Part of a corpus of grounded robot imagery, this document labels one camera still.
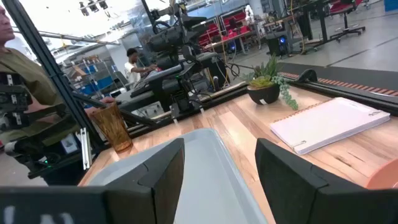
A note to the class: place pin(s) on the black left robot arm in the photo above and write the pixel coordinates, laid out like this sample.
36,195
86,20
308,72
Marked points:
177,40

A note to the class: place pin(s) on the succulent plant in dark pot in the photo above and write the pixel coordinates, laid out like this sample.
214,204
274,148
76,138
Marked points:
264,90

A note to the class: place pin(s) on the red bin shelving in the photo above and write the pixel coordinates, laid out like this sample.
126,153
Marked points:
227,28

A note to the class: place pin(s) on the person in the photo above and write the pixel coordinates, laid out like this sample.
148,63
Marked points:
132,70
28,77

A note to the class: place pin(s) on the orange plate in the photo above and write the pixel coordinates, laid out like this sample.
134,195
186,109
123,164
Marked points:
384,177

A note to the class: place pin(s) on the blue bin shelving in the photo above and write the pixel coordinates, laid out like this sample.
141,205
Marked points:
93,77

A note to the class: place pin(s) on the black computer tower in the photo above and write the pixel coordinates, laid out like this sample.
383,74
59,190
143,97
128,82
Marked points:
278,43

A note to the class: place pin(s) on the black orange-striped floor mat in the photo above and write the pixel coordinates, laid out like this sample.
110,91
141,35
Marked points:
342,76

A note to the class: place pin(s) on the person's hand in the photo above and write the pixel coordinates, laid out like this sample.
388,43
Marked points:
107,100

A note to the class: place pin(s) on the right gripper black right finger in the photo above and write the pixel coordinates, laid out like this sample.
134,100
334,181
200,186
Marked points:
289,186

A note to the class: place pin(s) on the amber faceted plastic cup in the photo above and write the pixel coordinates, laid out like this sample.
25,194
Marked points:
112,127

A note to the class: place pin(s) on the grey plastic tray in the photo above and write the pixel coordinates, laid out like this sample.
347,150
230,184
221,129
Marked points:
211,174

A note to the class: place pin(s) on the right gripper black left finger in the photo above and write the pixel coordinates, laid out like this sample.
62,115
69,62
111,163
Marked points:
140,202

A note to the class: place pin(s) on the white metal bracket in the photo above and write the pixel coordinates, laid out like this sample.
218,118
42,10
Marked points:
84,149

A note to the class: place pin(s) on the black device on stand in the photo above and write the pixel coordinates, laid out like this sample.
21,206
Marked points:
14,99

